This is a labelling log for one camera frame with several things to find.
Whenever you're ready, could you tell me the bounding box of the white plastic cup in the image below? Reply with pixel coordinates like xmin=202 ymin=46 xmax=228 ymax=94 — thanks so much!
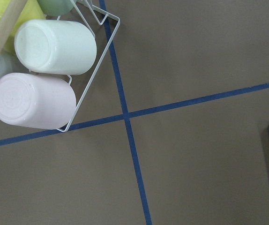
xmin=14 ymin=19 xmax=97 ymax=75

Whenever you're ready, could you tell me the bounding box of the pink plastic cup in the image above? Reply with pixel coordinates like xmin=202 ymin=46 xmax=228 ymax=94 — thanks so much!
xmin=0 ymin=73 xmax=76 ymax=129

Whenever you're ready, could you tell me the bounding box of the green plastic cup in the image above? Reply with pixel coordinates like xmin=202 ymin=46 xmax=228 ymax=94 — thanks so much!
xmin=37 ymin=0 xmax=74 ymax=16

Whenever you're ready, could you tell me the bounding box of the yellow plastic cup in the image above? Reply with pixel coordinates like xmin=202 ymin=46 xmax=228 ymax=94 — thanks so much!
xmin=0 ymin=0 xmax=45 ymax=54

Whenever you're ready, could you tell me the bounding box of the white wire cup rack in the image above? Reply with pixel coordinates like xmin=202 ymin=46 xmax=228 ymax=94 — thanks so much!
xmin=0 ymin=0 xmax=121 ymax=132

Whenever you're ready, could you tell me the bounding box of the wooden rack handle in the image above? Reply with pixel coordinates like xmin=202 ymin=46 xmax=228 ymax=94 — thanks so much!
xmin=0 ymin=0 xmax=27 ymax=53

